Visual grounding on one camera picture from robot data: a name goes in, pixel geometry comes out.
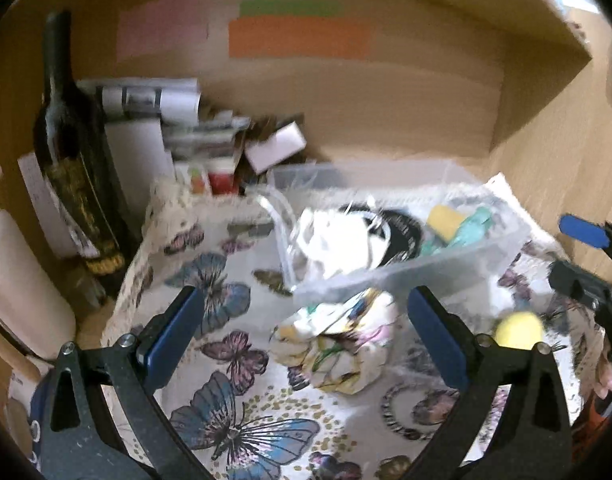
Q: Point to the rolled printed papers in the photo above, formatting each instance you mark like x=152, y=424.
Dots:
x=151, y=97

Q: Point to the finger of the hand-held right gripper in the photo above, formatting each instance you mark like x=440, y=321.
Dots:
x=573, y=277
x=581, y=230

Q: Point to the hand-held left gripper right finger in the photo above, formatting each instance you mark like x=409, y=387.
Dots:
x=436, y=335

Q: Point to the yellow foam ball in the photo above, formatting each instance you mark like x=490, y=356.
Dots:
x=518, y=330

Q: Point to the butterfly printed cloth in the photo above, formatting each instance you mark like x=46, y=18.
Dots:
x=246, y=400

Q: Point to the dark wine bottle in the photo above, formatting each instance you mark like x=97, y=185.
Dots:
x=71, y=160

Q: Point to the clear plastic bin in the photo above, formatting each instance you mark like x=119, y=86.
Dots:
x=386, y=240

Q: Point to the black and white cloth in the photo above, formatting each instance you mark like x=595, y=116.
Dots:
x=393, y=237

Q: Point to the white crumpled cloth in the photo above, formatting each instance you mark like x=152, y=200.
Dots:
x=326, y=240

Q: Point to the red and white small container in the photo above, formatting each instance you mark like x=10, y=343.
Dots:
x=222, y=177

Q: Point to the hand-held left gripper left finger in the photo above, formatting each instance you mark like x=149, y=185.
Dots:
x=178, y=322

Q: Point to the colourful floral printed cloth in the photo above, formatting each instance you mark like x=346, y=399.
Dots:
x=336, y=350

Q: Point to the yellow foam block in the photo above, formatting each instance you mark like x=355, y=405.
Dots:
x=443, y=221

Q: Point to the person's right hand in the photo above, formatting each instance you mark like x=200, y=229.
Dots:
x=606, y=380

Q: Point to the orange paper sheet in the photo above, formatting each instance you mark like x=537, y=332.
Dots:
x=298, y=37

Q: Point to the white small box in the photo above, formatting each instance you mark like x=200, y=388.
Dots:
x=276, y=147

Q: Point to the green paper strip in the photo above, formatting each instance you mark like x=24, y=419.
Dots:
x=291, y=7

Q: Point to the pink paper sheet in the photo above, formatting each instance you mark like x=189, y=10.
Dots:
x=161, y=32

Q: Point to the white cylinder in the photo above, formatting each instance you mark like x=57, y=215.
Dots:
x=23, y=285

